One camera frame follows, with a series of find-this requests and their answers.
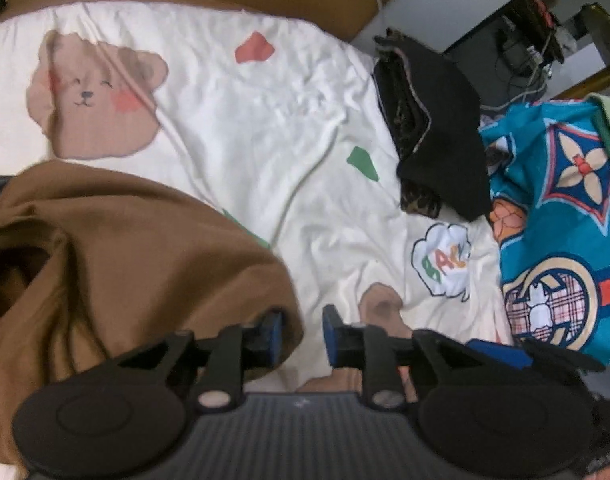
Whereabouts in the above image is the brown printed t-shirt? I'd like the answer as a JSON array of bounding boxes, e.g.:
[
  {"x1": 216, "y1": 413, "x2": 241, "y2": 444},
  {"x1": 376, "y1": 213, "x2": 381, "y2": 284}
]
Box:
[{"x1": 0, "y1": 161, "x2": 304, "y2": 465}]

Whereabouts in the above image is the teal cartoon print blanket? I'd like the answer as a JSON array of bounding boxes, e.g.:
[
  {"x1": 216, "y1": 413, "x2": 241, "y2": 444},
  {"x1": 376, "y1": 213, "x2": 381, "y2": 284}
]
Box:
[{"x1": 480, "y1": 99, "x2": 610, "y2": 365}]

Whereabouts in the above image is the black folded garment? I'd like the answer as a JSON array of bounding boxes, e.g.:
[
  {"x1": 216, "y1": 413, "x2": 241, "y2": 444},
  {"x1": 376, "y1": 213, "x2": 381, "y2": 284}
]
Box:
[{"x1": 390, "y1": 37, "x2": 491, "y2": 221}]

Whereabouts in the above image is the cream bear print bedsheet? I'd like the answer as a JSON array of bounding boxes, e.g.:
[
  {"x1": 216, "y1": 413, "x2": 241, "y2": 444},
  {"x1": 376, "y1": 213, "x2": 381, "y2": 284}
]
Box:
[{"x1": 0, "y1": 0, "x2": 516, "y2": 394}]

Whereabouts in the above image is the leopard print folded garment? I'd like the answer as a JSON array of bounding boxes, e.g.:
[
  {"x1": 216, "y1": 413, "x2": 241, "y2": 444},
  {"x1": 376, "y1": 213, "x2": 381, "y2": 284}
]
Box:
[{"x1": 373, "y1": 27, "x2": 442, "y2": 219}]

